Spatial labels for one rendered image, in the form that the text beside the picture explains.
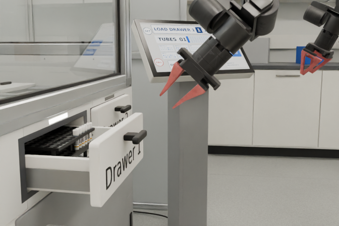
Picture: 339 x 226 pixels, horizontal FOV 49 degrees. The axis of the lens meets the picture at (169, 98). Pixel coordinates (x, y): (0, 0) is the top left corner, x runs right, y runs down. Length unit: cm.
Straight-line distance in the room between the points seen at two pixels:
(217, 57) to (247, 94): 298
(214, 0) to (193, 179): 120
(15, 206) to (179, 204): 122
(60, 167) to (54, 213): 17
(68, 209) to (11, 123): 30
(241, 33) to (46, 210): 50
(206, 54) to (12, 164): 38
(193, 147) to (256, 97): 199
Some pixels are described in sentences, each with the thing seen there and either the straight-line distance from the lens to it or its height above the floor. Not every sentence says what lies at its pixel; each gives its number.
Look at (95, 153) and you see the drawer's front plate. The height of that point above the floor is 91.
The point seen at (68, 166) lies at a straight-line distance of 67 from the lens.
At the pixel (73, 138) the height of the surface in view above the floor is 90.
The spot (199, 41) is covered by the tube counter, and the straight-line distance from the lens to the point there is 174.
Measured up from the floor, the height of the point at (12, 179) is 87.
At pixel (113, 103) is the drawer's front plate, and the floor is 92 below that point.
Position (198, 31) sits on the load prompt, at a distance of 178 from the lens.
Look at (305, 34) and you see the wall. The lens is 445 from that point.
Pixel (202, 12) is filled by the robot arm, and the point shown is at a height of 115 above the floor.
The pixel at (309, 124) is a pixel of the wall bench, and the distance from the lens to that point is 382.
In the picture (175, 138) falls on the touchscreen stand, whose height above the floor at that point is 65.
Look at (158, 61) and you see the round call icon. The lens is 156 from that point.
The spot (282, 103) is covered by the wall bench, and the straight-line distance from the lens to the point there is 373.
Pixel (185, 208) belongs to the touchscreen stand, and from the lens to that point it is 185.
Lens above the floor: 108
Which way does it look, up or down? 8 degrees down
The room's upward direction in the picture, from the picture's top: straight up
